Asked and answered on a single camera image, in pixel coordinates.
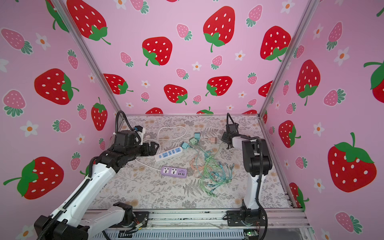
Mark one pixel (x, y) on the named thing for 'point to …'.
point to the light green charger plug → (193, 141)
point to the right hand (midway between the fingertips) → (225, 137)
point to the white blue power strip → (166, 154)
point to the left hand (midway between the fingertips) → (153, 144)
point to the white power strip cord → (147, 165)
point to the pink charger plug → (213, 140)
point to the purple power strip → (175, 172)
